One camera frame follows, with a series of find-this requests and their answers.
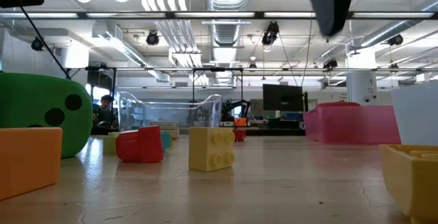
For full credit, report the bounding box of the green foam die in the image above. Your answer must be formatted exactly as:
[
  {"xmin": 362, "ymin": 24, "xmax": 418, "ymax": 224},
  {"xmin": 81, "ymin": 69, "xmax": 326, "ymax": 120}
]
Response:
[{"xmin": 0, "ymin": 72, "xmax": 94, "ymax": 159}]

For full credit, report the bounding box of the yellow square toy brick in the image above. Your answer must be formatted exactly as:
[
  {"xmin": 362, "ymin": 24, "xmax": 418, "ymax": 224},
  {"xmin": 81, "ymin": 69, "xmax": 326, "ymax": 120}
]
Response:
[{"xmin": 188, "ymin": 126, "xmax": 236, "ymax": 173}]

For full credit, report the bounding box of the blue square toy brick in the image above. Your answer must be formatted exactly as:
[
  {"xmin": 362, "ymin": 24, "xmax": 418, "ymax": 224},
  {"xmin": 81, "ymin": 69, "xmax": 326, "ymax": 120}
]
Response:
[{"xmin": 160, "ymin": 131, "xmax": 173, "ymax": 150}]

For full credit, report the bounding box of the black computer monitor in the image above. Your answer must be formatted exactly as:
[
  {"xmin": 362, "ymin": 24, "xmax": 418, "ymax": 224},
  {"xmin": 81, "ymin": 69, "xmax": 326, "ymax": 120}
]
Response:
[{"xmin": 262, "ymin": 84, "xmax": 305, "ymax": 112}]

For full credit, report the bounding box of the orange toy brick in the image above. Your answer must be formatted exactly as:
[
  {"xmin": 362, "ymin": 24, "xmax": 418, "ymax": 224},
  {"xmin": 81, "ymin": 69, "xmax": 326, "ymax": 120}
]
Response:
[{"xmin": 0, "ymin": 127, "xmax": 63, "ymax": 201}]

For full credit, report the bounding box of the black table rig frame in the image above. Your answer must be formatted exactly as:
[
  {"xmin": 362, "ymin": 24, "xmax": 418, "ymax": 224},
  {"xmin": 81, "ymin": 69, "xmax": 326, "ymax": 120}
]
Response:
[{"xmin": 0, "ymin": 10, "xmax": 438, "ymax": 21}]

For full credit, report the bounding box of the black ceiling spotlight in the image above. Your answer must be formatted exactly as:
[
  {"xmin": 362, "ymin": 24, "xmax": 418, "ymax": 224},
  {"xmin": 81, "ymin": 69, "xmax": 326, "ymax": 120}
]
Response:
[
  {"xmin": 323, "ymin": 58, "xmax": 339, "ymax": 71},
  {"xmin": 261, "ymin": 21, "xmax": 280, "ymax": 47},
  {"xmin": 145, "ymin": 30, "xmax": 160, "ymax": 47},
  {"xmin": 30, "ymin": 36, "xmax": 46, "ymax": 52},
  {"xmin": 388, "ymin": 34, "xmax": 404, "ymax": 47}
]

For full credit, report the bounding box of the pink plastic bin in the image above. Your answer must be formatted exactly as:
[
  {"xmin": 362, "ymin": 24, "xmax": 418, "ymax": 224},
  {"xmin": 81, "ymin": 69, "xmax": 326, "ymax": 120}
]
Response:
[{"xmin": 303, "ymin": 104, "xmax": 402, "ymax": 146}]

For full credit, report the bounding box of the person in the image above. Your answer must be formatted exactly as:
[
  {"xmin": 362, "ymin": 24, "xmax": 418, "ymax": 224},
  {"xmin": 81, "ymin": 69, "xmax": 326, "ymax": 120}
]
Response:
[{"xmin": 92, "ymin": 94, "xmax": 117, "ymax": 131}]

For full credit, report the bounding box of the clear plastic bin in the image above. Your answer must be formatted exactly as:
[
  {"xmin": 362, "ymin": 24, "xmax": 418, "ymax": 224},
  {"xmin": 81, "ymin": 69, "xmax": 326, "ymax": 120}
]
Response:
[{"xmin": 116, "ymin": 92, "xmax": 222, "ymax": 132}]

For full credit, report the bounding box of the red tall-stud toy brick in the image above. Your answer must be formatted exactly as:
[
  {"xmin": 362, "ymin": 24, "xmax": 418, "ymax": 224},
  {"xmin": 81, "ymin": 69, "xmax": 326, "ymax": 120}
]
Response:
[{"xmin": 115, "ymin": 125, "xmax": 164, "ymax": 164}]

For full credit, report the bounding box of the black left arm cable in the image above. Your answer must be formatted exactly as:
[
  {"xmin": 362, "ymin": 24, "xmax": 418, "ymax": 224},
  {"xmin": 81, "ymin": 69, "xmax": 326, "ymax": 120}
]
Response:
[{"xmin": 19, "ymin": 6, "xmax": 72, "ymax": 80}]

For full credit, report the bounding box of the white plastic bin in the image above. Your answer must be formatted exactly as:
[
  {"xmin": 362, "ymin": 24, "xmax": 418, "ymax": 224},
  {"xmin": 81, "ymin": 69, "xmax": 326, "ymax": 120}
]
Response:
[{"xmin": 391, "ymin": 82, "xmax": 438, "ymax": 147}]

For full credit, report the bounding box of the long yellow toy brick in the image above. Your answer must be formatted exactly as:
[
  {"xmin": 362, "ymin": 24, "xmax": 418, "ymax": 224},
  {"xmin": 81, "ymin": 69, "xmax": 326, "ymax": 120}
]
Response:
[{"xmin": 379, "ymin": 144, "xmax": 438, "ymax": 224}]

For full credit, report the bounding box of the thin hanging cable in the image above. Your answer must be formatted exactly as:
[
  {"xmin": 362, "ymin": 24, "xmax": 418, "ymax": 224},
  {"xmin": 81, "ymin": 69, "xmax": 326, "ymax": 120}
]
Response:
[{"xmin": 300, "ymin": 11, "xmax": 314, "ymax": 88}]

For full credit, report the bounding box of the pale green square brick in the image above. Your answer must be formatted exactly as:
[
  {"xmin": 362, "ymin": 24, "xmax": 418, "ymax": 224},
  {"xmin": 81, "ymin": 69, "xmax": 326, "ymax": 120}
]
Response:
[{"xmin": 102, "ymin": 132, "xmax": 120, "ymax": 155}]

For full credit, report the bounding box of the white round pillar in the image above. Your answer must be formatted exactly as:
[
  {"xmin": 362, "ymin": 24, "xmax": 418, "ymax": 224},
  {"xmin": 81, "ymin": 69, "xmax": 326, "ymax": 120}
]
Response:
[{"xmin": 346, "ymin": 51, "xmax": 377, "ymax": 107}]

